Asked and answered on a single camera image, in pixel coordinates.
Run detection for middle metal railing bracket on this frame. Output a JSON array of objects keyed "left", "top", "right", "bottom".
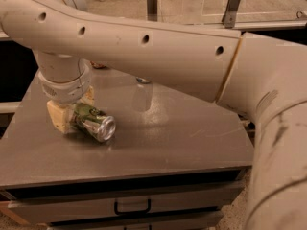
[{"left": 147, "top": 0, "right": 157, "bottom": 21}]

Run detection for grey drawer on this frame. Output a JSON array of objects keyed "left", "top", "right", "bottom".
[
  {"left": 9, "top": 181, "right": 244, "bottom": 224},
  {"left": 48, "top": 211, "right": 223, "bottom": 230}
]

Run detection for lower grey drawer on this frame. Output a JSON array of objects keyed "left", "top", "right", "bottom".
[{"left": 48, "top": 211, "right": 223, "bottom": 230}]

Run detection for green soda can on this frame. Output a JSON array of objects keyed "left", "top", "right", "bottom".
[{"left": 70, "top": 103, "right": 116, "bottom": 143}]

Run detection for metal railing bracket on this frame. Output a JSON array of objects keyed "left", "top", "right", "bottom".
[
  {"left": 147, "top": 0, "right": 157, "bottom": 21},
  {"left": 222, "top": 0, "right": 241, "bottom": 29}
]

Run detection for red cola can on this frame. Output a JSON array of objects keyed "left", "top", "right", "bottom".
[{"left": 90, "top": 61, "right": 107, "bottom": 69}]

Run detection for silver blue tall can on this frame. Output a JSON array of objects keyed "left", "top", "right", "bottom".
[{"left": 136, "top": 77, "right": 151, "bottom": 84}]

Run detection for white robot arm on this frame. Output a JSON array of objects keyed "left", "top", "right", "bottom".
[{"left": 0, "top": 0, "right": 307, "bottom": 230}]

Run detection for upper grey drawer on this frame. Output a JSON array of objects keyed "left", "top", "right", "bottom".
[{"left": 9, "top": 181, "right": 244, "bottom": 224}]

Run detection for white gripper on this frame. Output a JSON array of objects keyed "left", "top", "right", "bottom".
[{"left": 38, "top": 60, "right": 95, "bottom": 134}]

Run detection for right metal railing bracket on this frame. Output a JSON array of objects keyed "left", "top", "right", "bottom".
[{"left": 222, "top": 0, "right": 241, "bottom": 29}]

